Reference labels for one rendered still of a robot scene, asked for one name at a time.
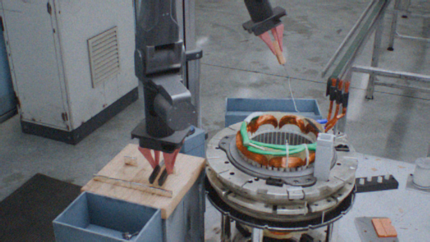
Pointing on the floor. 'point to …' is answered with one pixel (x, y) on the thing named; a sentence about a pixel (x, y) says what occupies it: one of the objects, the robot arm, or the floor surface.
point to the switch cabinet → (70, 63)
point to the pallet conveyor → (344, 72)
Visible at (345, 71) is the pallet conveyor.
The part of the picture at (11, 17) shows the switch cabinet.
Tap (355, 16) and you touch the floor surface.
